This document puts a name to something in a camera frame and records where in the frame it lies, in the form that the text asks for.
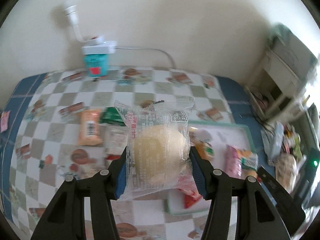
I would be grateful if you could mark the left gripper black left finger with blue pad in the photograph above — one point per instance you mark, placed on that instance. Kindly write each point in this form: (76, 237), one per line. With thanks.
(64, 216)

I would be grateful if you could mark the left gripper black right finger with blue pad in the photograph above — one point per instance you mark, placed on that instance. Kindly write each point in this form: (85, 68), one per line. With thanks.
(257, 217)

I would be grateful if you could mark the clear round bun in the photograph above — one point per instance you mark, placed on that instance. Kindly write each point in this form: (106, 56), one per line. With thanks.
(158, 145)

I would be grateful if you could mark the purple snack packet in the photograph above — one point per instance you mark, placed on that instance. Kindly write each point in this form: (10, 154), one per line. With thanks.
(233, 162)

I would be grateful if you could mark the maroon white snack packet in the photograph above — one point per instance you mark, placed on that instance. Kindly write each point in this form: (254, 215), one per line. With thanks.
(249, 163)

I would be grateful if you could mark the mint green tray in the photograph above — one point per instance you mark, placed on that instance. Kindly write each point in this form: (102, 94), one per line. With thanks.
(220, 136)

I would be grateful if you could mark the red snack packet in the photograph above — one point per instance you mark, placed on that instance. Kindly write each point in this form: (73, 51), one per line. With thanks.
(187, 186)

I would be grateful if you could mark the green white cracker packet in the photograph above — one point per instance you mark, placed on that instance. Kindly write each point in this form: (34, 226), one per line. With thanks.
(204, 150)

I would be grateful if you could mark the orange biscuit packet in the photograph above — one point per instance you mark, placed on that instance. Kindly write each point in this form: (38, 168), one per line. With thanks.
(89, 134)

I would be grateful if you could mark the checkered patterned tablecloth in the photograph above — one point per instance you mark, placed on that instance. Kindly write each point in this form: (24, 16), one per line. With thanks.
(40, 145)

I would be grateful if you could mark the beige white snack packet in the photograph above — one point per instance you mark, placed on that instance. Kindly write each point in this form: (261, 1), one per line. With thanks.
(115, 139)

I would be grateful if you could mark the dark green snack packet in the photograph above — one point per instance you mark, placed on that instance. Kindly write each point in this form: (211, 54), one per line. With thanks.
(111, 116)

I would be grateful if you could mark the pink candy packet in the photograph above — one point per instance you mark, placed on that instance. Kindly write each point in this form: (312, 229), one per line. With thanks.
(4, 121)

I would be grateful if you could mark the teal box red label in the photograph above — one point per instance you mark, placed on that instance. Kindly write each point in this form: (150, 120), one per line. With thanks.
(96, 64)

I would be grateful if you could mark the white cabinet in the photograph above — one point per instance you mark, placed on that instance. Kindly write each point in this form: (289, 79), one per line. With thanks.
(278, 82)

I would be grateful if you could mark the white power strip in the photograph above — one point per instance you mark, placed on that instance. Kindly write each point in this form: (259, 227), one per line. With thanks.
(107, 47)

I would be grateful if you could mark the white wall plug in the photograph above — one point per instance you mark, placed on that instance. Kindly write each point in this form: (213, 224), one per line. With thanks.
(71, 13)

